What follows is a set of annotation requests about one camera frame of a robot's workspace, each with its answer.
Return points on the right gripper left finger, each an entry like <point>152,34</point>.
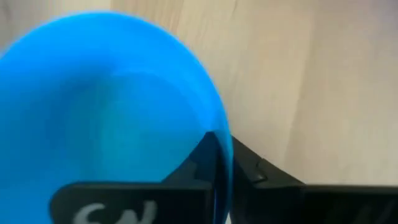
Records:
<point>140,202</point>

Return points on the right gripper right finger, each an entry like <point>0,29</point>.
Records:
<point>311,205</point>

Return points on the blue plastic mini bowl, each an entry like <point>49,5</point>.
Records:
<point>93,109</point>

